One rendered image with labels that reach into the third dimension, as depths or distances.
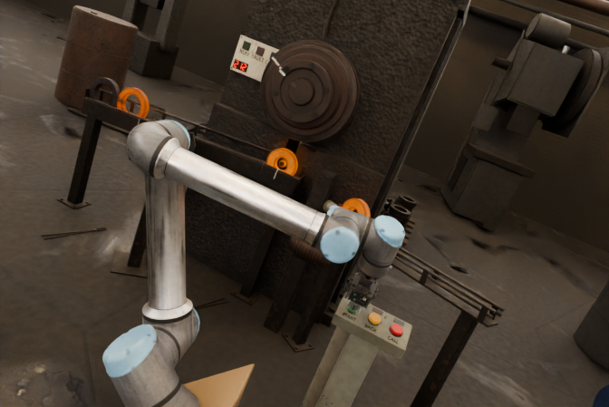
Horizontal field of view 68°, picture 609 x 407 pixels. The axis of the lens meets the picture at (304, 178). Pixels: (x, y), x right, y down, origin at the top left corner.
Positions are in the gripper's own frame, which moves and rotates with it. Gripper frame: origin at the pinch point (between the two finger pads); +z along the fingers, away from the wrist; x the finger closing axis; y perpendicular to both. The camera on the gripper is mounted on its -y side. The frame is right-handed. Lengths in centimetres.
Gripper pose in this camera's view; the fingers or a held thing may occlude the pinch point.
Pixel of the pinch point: (354, 305)
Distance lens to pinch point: 152.8
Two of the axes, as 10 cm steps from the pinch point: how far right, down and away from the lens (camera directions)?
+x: 8.9, 4.1, -2.1
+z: -2.3, 7.9, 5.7
